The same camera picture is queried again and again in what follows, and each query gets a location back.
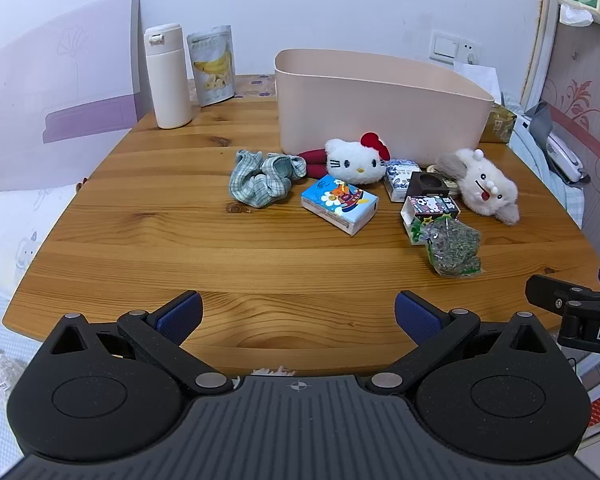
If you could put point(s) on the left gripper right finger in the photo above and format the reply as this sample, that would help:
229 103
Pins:
500 392

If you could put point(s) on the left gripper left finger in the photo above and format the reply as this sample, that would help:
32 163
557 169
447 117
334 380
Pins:
100 391

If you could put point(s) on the green dried herb packet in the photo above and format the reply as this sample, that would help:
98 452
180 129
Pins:
452 248

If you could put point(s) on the white grey plush toy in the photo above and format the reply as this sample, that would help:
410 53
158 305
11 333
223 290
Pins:
484 189

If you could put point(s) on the small Hello Kitty card box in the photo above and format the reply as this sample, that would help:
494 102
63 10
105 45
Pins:
419 211

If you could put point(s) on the black cube chalk holder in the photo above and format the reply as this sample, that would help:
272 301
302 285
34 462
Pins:
426 184

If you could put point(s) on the blue white floral tissue pack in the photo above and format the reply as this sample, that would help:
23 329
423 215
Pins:
397 178

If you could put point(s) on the blue cartoon tissue pack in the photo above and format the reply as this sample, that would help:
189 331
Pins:
342 204

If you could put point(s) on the Hello Kitty plush toy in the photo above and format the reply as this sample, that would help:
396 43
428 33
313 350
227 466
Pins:
360 162

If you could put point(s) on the green plaid cloth scrunchie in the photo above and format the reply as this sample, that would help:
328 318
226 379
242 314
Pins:
259 180

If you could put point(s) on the round cream balm tin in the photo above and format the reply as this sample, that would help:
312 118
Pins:
449 183

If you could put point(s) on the white cartoon pillow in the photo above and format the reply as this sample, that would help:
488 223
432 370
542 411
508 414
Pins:
26 219

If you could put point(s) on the beige plastic storage bin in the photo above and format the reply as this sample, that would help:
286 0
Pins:
419 110

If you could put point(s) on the white tissue sheet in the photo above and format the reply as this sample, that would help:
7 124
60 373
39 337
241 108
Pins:
485 76

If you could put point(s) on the white thermos bottle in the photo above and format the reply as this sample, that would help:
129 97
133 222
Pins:
165 59

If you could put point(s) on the banana chips snack bag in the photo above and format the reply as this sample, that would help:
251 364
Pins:
212 59

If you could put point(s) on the white pink device with strap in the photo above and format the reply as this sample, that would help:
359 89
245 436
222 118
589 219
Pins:
559 156

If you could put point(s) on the white wall switch socket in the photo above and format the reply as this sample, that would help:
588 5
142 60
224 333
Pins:
447 49

